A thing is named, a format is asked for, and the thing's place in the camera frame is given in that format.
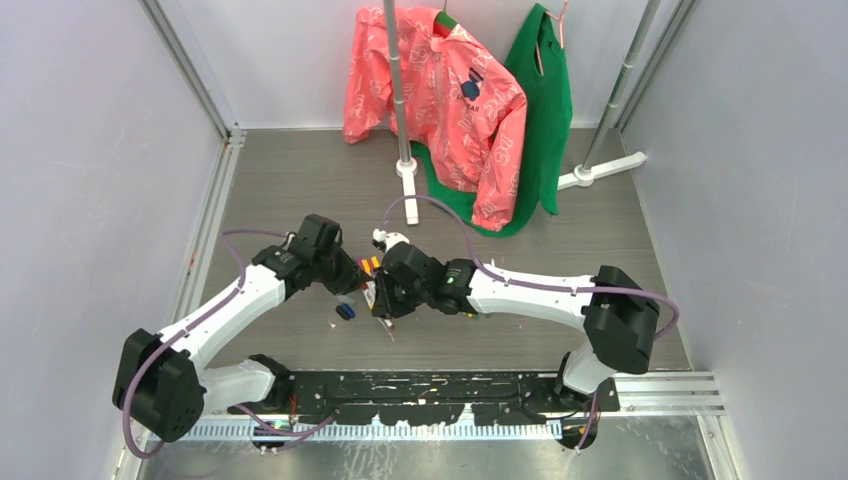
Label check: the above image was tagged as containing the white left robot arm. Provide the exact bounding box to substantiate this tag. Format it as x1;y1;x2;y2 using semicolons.
112;214;366;442

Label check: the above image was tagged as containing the pink clothes hanger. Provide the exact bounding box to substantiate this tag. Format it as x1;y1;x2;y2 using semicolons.
535;0;570;75

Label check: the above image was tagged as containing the rack pole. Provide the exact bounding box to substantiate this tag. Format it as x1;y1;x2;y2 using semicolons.
579;0;660;173
383;0;415;172

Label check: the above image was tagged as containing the black pen cap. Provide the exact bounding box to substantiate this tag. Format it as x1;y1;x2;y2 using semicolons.
335;305;349;321

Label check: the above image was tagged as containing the left rack pole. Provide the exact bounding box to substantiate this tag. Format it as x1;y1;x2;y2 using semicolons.
383;0;415;172

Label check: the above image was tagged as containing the blue pen cap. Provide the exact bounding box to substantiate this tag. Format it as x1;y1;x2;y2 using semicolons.
341;304;355;320

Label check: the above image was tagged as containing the green hanging shirt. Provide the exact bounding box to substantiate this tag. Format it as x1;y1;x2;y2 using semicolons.
408;3;574;238

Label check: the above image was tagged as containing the right rack pole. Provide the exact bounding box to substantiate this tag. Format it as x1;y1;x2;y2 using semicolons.
579;0;660;173

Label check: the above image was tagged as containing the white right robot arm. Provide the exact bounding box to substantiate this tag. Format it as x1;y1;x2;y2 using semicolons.
372;241;660;411

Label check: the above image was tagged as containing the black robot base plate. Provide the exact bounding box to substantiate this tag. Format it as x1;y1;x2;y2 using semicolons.
245;371;620;448

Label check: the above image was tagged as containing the pink printed jacket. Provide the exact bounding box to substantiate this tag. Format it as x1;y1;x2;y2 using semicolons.
342;6;528;232

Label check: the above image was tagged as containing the white left rack foot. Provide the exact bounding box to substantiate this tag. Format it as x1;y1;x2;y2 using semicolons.
396;158;419;225

